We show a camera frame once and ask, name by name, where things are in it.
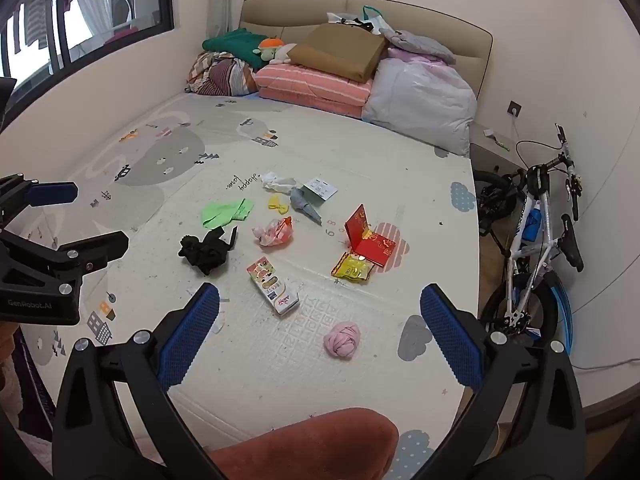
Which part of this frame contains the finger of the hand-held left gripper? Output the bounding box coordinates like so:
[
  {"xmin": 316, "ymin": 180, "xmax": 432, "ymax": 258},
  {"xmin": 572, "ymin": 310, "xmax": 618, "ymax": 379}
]
[
  {"xmin": 0, "ymin": 174, "xmax": 80, "ymax": 209},
  {"xmin": 0, "ymin": 230, "xmax": 130, "ymax": 297}
]

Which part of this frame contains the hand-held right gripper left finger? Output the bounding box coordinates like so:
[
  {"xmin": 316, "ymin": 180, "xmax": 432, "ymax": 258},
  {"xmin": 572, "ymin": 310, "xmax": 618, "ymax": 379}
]
[{"xmin": 52, "ymin": 282, "xmax": 231, "ymax": 480}]

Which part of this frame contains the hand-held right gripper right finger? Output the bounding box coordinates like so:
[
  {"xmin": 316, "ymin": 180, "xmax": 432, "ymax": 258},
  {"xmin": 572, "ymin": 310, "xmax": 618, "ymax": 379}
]
[{"xmin": 419, "ymin": 283, "xmax": 587, "ymax": 480}]

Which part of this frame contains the red gold paper envelope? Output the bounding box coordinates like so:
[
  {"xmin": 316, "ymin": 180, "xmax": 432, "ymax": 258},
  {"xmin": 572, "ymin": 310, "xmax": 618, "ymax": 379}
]
[{"xmin": 345, "ymin": 204, "xmax": 397, "ymax": 267}]

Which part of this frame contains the pink orange snack wrapper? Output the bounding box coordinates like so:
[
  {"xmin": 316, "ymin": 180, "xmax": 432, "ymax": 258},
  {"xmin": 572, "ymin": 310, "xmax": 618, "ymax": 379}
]
[{"xmin": 252, "ymin": 216, "xmax": 295, "ymax": 247}]

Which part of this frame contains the white tissue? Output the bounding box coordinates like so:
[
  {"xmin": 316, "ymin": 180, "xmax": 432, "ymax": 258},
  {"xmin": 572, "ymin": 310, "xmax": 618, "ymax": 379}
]
[{"xmin": 261, "ymin": 171, "xmax": 297, "ymax": 194}]

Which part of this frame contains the white instruction card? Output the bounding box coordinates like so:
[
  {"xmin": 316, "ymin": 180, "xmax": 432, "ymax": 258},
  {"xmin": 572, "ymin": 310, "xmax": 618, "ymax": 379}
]
[{"xmin": 302, "ymin": 177, "xmax": 338, "ymax": 205}]

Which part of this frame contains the crumpled black cloth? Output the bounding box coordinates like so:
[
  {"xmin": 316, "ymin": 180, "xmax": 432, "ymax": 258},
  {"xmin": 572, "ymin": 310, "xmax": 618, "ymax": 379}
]
[{"xmin": 178, "ymin": 226, "xmax": 238, "ymax": 277}]

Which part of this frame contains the small milk carton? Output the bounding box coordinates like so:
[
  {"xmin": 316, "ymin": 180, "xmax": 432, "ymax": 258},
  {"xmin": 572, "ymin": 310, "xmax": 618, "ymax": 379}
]
[{"xmin": 246, "ymin": 257, "xmax": 300, "ymax": 316}]

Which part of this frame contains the pink rolled cloth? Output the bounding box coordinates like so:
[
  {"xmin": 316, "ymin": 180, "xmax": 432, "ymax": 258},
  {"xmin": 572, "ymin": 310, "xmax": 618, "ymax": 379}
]
[{"xmin": 323, "ymin": 321, "xmax": 361, "ymax": 359}]

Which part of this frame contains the yellow snack packet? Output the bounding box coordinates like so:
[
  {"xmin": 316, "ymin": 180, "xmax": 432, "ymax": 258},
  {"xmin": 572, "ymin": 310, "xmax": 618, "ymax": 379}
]
[{"xmin": 330, "ymin": 252, "xmax": 375, "ymax": 282}]

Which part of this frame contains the light green wrapper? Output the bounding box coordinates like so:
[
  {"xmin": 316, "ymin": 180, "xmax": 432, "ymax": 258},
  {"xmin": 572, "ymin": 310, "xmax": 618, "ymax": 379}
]
[{"xmin": 201, "ymin": 198, "xmax": 255, "ymax": 229}]

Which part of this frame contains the blue water bottle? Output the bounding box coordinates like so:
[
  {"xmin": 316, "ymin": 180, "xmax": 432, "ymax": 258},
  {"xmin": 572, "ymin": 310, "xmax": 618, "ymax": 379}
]
[{"xmin": 522, "ymin": 207, "xmax": 543, "ymax": 243}]

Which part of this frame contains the white blue bicycle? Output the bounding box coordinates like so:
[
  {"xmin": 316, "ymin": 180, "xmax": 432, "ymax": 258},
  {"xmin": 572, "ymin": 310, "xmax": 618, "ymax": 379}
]
[{"xmin": 472, "ymin": 122, "xmax": 586, "ymax": 348}]

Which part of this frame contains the person's leg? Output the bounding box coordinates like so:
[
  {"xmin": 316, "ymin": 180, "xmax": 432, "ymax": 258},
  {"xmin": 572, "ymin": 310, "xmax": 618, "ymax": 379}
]
[{"xmin": 207, "ymin": 407, "xmax": 401, "ymax": 480}]

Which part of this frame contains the grey rolled sock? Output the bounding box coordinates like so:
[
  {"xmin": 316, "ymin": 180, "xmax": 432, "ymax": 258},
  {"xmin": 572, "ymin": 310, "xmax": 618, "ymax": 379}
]
[{"xmin": 290, "ymin": 187, "xmax": 326, "ymax": 226}]

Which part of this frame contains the dark framed window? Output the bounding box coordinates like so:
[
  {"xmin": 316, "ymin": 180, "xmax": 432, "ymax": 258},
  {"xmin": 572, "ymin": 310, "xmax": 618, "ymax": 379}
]
[{"xmin": 0, "ymin": 0, "xmax": 176, "ymax": 106}]

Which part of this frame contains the grey nightstand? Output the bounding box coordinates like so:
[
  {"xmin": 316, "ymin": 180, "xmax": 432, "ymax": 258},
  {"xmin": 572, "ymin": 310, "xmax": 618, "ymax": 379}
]
[{"xmin": 469, "ymin": 121, "xmax": 526, "ymax": 186}]

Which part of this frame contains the brown striped quilt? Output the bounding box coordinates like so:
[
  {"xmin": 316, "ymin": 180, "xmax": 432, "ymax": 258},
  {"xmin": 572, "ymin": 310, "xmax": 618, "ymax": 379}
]
[{"xmin": 187, "ymin": 51, "xmax": 261, "ymax": 97}]

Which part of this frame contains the printed play mat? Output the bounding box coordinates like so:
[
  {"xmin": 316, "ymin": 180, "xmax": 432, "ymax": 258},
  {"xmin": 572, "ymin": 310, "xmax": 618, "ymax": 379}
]
[{"xmin": 0, "ymin": 91, "xmax": 480, "ymax": 480}]

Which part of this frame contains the green folded cloth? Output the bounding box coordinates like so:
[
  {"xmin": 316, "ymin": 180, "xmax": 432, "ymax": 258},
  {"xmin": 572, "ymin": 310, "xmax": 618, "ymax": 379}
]
[{"xmin": 202, "ymin": 29, "xmax": 273, "ymax": 68}]

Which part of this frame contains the large white pillow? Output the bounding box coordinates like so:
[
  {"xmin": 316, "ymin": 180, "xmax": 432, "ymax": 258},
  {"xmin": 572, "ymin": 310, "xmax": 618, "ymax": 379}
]
[{"xmin": 362, "ymin": 57, "xmax": 478, "ymax": 156}]

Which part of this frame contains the white curtain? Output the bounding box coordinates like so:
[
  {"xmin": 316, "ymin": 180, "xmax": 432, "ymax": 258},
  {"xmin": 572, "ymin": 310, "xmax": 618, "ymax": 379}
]
[{"xmin": 206, "ymin": 0, "xmax": 246, "ymax": 43}]

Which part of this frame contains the orange green plush toy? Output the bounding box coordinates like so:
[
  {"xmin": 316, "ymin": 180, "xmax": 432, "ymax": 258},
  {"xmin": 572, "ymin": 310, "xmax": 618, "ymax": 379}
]
[{"xmin": 252, "ymin": 36, "xmax": 296, "ymax": 66}]

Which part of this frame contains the pink striped folded quilt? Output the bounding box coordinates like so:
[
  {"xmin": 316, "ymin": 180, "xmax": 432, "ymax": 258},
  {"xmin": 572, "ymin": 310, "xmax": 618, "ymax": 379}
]
[{"xmin": 254, "ymin": 62, "xmax": 373, "ymax": 118}]

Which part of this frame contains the lavender grey folded cloth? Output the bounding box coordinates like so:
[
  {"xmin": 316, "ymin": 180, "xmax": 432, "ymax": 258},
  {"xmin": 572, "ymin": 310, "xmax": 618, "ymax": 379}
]
[{"xmin": 382, "ymin": 29, "xmax": 457, "ymax": 65}]

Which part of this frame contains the beige bed headboard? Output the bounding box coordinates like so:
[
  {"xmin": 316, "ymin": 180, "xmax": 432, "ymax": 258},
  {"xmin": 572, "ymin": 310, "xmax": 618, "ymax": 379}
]
[{"xmin": 239, "ymin": 0, "xmax": 495, "ymax": 111}]

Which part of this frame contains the brown pillow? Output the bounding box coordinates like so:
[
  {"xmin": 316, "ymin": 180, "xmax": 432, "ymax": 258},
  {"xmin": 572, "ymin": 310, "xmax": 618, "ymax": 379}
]
[{"xmin": 288, "ymin": 23, "xmax": 388, "ymax": 82}]

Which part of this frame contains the white plastic bag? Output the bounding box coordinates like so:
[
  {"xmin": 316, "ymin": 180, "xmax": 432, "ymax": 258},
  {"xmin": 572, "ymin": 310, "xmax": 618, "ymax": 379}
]
[{"xmin": 327, "ymin": 6, "xmax": 388, "ymax": 36}]

